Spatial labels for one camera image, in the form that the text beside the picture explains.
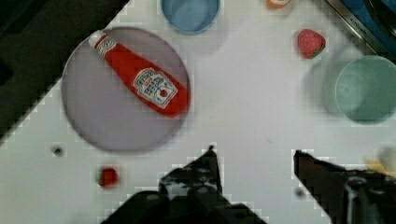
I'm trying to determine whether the red ketchup bottle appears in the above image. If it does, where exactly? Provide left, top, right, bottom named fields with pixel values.
left=89, top=30, right=190, bottom=118

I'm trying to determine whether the small red toy berry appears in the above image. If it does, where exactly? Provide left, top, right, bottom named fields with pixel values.
left=98, top=167, right=120, bottom=188

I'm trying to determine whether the blue bowl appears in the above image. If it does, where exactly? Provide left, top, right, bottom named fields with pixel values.
left=160, top=0, right=221, bottom=35

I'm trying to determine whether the green cup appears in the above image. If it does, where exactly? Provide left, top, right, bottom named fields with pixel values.
left=322, top=55, right=395, bottom=124

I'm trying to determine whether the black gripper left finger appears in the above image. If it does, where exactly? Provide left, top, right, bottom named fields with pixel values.
left=101, top=147, right=267, bottom=224

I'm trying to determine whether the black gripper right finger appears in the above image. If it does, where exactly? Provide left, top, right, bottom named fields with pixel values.
left=293, top=150, right=396, bottom=224

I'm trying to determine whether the grey round plate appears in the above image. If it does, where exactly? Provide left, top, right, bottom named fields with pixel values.
left=62, top=27, right=191, bottom=152

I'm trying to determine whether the peeled toy banana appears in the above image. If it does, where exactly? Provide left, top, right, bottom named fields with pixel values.
left=365, top=146, right=396, bottom=177

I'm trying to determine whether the orange toy piece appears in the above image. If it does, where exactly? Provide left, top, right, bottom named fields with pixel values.
left=266, top=0, right=291, bottom=8

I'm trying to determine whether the red toy strawberry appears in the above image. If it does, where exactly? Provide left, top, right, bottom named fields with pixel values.
left=297, top=29, right=326, bottom=59

